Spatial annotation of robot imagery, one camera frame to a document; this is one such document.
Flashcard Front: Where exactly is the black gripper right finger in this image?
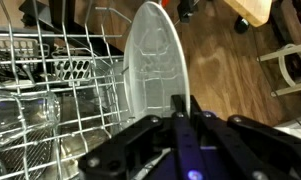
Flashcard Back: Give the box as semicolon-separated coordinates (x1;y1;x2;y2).
190;95;301;180

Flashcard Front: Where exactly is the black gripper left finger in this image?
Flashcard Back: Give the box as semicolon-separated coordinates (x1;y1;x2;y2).
78;95;207;180

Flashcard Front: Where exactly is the white plate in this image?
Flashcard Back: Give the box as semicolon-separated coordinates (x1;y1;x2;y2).
123;1;190;120

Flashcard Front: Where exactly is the clear glass cup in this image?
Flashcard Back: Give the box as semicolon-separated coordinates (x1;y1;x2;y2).
0;91;61;150

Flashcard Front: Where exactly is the wooden board with tools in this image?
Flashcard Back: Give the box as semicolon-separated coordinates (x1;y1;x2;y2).
224;0;273;27

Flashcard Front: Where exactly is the wire dishwasher rack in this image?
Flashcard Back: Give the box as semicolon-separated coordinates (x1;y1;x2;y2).
0;0;131;180

